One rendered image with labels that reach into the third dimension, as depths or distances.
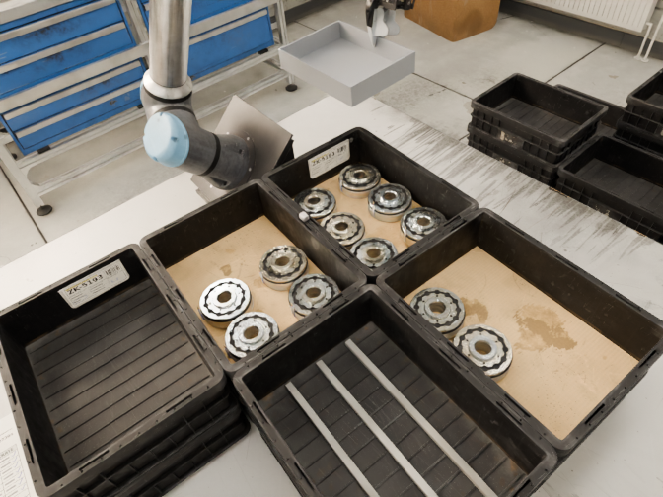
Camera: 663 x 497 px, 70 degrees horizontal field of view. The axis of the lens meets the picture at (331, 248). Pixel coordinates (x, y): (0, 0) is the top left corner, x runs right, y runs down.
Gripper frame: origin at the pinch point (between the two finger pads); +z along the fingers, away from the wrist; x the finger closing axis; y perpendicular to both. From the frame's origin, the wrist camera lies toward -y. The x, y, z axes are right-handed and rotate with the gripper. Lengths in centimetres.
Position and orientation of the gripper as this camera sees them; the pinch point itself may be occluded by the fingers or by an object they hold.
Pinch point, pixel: (374, 40)
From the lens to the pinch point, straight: 129.6
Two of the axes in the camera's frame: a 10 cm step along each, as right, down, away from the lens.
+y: 6.9, 5.0, -5.2
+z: -1.2, 7.9, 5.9
